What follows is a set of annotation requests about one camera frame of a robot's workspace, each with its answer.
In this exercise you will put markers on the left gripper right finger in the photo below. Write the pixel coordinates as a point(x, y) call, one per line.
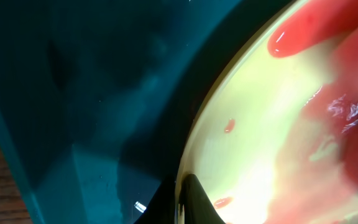
point(195, 204)

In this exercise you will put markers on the teal plastic tray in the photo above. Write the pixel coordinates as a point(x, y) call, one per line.
point(97, 97)

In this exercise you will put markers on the yellow-green plate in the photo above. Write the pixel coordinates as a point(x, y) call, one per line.
point(276, 139)

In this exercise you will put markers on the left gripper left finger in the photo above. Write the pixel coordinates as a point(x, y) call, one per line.
point(161, 209)

